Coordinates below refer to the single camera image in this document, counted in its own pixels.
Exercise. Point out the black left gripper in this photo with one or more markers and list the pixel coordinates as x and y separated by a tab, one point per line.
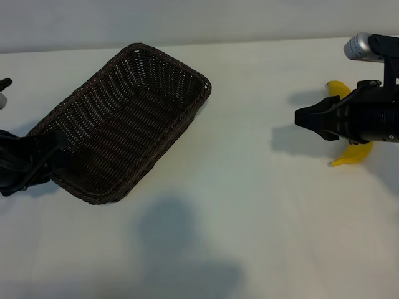
22	162

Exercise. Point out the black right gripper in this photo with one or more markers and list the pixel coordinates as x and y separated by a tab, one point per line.
363	118

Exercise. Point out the yellow banana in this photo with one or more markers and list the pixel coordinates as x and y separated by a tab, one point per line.
338	90

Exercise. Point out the dark brown wicker basket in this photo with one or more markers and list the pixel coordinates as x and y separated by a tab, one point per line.
131	118

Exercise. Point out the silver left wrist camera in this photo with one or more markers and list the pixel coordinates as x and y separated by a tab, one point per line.
2	101

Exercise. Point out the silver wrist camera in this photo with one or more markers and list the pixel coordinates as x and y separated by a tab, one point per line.
357	48
2	101

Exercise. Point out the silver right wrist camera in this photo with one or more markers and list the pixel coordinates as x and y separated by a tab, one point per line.
357	48

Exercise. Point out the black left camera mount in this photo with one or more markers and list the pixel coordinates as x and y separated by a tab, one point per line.
4	84

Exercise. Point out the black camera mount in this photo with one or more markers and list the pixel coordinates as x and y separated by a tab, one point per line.
4	84
390	68

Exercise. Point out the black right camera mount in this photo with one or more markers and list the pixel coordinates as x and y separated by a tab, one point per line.
390	68

